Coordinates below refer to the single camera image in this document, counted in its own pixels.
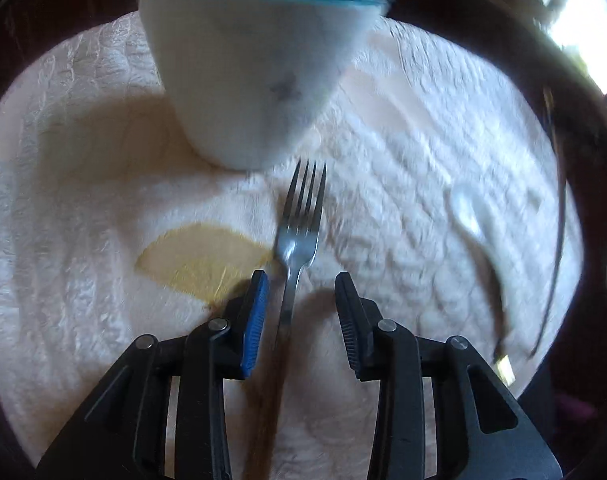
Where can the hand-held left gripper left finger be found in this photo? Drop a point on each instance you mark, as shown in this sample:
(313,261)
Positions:
(253,330)

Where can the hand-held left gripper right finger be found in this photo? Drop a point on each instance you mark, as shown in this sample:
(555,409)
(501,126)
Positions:
(351,330)

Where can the white plastic spoon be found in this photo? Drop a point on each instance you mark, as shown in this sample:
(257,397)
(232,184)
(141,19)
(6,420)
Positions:
(466,215)

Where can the white floral cup teal rim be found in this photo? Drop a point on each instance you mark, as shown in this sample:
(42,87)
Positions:
(253,70)

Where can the white quilted tablecloth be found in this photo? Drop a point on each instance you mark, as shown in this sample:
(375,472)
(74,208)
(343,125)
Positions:
(108,185)

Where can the bright window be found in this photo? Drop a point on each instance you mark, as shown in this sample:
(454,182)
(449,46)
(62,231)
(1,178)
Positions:
(583,35)

